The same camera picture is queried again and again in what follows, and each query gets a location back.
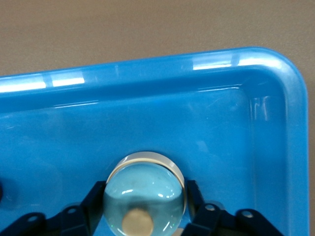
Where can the blue plastic tray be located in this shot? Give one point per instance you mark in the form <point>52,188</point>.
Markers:
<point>147,123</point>

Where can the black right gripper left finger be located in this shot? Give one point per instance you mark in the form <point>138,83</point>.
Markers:
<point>78,221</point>

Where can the blue dome bell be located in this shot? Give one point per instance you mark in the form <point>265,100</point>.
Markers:
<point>145,186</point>

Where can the brown table cover mat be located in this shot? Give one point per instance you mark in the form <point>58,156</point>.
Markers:
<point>123,24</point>

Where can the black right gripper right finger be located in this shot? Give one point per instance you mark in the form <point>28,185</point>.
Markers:
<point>216,221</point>

